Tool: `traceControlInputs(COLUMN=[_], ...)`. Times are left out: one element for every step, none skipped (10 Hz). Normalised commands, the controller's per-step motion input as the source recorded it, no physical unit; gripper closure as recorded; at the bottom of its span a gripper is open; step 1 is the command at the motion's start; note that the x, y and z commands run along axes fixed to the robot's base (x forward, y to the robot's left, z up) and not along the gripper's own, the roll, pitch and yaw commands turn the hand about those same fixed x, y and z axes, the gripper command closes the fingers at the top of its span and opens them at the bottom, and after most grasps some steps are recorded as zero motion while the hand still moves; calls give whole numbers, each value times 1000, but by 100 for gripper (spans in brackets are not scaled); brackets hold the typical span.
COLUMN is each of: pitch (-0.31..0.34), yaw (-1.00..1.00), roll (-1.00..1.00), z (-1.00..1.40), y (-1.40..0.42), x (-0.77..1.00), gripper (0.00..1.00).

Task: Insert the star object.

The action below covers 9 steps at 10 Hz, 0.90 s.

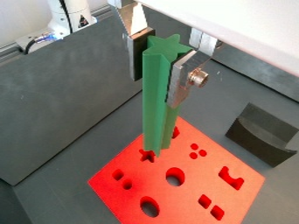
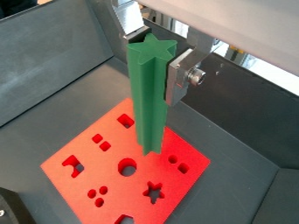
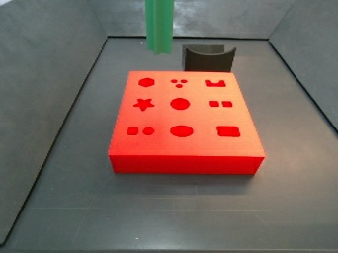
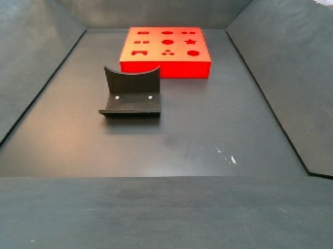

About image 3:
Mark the green star-shaped peg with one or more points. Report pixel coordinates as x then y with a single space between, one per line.
159 11

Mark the red shape-sorter block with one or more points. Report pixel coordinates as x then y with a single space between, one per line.
185 124

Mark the dark grey curved holder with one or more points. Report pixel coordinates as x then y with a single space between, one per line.
207 57

